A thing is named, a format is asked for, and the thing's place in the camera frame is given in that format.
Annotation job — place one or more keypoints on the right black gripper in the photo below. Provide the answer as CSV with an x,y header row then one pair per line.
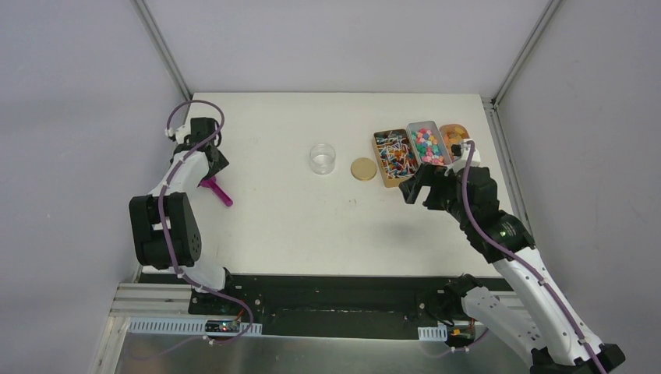
x,y
430,175

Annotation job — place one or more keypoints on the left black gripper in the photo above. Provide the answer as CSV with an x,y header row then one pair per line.
x,y
215,160

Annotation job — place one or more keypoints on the magenta plastic scoop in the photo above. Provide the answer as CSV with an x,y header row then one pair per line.
x,y
213,186

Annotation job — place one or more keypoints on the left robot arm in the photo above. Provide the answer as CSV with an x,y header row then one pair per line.
x,y
166,234

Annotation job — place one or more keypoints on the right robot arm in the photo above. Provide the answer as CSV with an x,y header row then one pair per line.
x,y
553,338

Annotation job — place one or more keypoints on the white box of colourful candies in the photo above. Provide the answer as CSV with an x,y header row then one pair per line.
x,y
428,143

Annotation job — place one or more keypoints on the gold tin of lollipops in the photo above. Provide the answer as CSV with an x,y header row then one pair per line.
x,y
396,157

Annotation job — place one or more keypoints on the gold jar lid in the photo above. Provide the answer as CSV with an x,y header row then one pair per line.
x,y
363,169

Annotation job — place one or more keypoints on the orange tray of gummies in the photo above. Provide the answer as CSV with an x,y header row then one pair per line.
x,y
453,134

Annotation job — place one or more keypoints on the clear plastic jar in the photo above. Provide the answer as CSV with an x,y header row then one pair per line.
x,y
322,158

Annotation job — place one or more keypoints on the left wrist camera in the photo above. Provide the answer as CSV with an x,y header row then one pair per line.
x,y
175,131

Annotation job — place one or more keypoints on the left aluminium frame post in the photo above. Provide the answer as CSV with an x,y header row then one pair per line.
x,y
160,45

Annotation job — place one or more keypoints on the aluminium frame post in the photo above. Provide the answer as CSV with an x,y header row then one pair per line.
x,y
160,45
549,12

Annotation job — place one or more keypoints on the right white cable duct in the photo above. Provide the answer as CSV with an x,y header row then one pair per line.
x,y
433,333

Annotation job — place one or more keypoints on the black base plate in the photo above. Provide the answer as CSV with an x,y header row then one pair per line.
x,y
389,308

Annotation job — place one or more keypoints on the left aluminium rail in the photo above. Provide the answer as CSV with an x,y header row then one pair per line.
x,y
151,300

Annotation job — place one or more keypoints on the right aluminium frame post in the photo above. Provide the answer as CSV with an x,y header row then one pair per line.
x,y
549,12

